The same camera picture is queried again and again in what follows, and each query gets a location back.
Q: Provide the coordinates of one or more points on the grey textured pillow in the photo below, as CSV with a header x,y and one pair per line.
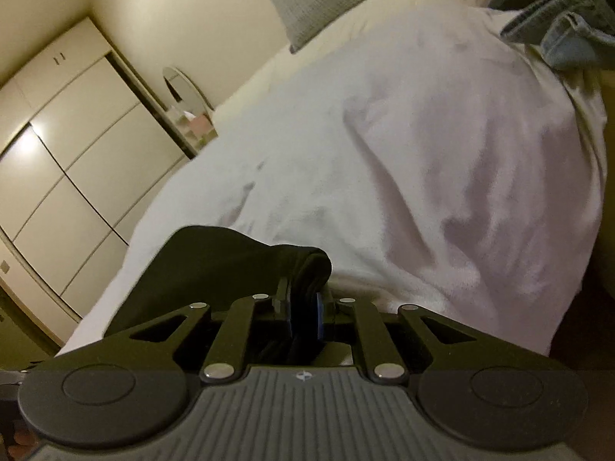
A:
x,y
307,0

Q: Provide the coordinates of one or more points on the white wardrobe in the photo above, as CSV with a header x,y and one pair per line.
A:
x,y
72,153

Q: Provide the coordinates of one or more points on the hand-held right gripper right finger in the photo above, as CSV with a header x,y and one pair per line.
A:
x,y
319,317

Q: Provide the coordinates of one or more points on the blue jeans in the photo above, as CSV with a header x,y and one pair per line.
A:
x,y
567,33

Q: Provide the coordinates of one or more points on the pink box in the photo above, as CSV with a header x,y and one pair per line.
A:
x,y
198,124

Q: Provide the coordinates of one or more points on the black pants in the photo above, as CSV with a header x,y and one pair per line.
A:
x,y
216,259

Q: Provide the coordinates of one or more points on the oval mirror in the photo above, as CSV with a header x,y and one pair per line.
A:
x,y
185,90

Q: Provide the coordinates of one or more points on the white dressing table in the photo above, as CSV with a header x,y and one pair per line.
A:
x,y
192,141

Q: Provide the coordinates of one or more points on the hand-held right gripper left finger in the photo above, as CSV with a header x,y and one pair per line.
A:
x,y
287,309

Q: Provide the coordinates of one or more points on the white duvet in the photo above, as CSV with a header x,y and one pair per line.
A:
x,y
384,153

